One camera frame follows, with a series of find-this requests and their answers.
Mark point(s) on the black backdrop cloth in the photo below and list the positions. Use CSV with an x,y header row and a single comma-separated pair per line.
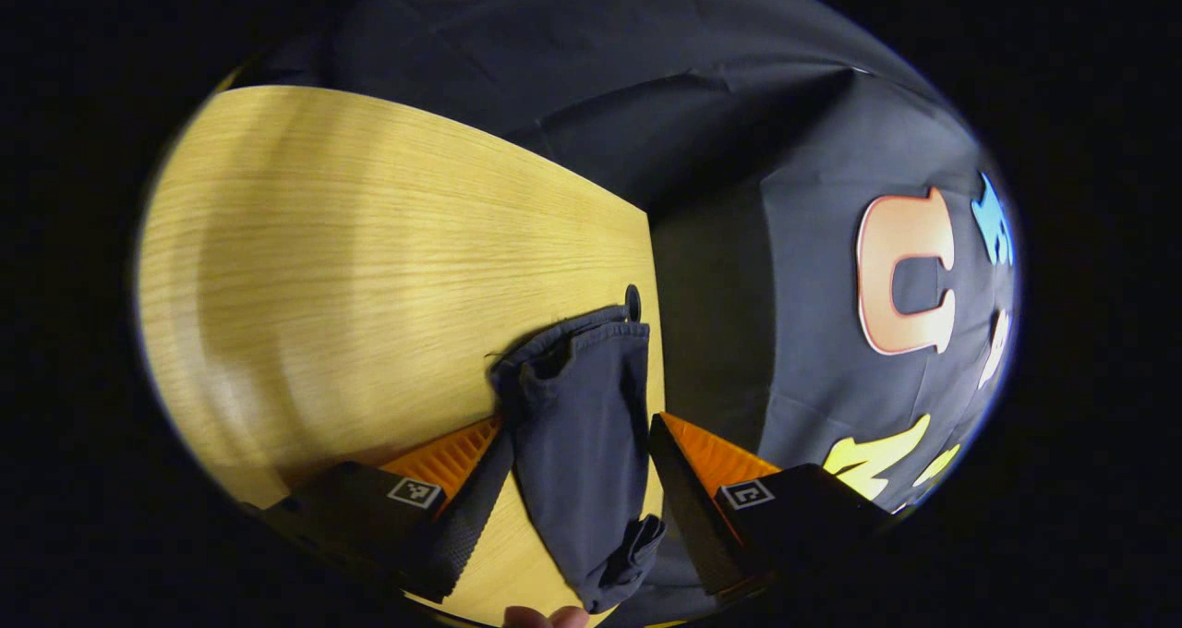
x,y
739,148

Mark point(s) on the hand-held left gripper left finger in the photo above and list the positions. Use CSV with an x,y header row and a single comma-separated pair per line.
x,y
471,508

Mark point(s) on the black round table grommet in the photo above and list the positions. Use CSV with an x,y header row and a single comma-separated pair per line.
x,y
633,300

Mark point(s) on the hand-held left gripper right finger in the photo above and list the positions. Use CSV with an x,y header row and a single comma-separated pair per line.
x,y
688,508

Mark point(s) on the dark jeans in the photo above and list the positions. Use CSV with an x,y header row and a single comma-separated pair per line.
x,y
582,443

